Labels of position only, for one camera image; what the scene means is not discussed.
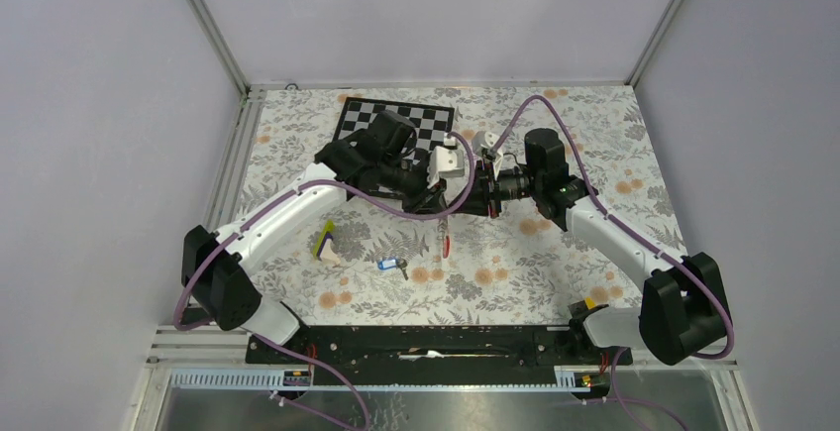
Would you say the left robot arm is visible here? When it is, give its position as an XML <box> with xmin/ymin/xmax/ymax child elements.
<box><xmin>173</xmin><ymin>110</ymin><xmax>472</xmax><ymax>363</ymax></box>

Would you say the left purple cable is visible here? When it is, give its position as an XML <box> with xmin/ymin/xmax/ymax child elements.
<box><xmin>171</xmin><ymin>131</ymin><xmax>477</xmax><ymax>431</ymax></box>

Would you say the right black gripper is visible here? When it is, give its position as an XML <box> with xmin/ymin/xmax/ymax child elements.
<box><xmin>448</xmin><ymin>158</ymin><xmax>542</xmax><ymax>220</ymax></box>

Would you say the grey perforated cable tray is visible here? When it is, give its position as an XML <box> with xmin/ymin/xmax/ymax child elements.
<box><xmin>169</xmin><ymin>363</ymin><xmax>609</xmax><ymax>393</ymax></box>

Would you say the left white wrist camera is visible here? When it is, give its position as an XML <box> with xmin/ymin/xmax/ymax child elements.
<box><xmin>427</xmin><ymin>136</ymin><xmax>467</xmax><ymax>187</ymax></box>

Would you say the blue tag key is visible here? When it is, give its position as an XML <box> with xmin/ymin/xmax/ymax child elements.
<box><xmin>376</xmin><ymin>257</ymin><xmax>408</xmax><ymax>280</ymax></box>

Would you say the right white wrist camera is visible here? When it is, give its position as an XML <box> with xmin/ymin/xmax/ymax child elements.
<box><xmin>472</xmin><ymin>131</ymin><xmax>504</xmax><ymax>172</ymax></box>

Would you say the black grey chessboard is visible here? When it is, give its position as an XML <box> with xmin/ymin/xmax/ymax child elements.
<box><xmin>333</xmin><ymin>97</ymin><xmax>456</xmax><ymax>163</ymax></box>

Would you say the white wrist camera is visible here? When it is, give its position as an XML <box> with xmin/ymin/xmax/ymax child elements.
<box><xmin>427</xmin><ymin>136</ymin><xmax>467</xmax><ymax>187</ymax></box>
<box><xmin>472</xmin><ymin>131</ymin><xmax>504</xmax><ymax>172</ymax></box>

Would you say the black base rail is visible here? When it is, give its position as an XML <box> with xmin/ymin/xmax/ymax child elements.
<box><xmin>245</xmin><ymin>325</ymin><xmax>633</xmax><ymax>377</ymax></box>

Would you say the toy brick stack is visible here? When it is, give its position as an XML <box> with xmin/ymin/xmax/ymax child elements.
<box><xmin>313</xmin><ymin>220</ymin><xmax>342</xmax><ymax>267</ymax></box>

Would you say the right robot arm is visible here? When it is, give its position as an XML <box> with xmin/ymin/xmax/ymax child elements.
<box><xmin>460</xmin><ymin>128</ymin><xmax>732</xmax><ymax>365</ymax></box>

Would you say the red tag keyring bundle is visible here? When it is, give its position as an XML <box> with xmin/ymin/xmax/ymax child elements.
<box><xmin>437</xmin><ymin>217</ymin><xmax>452</xmax><ymax>260</ymax></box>

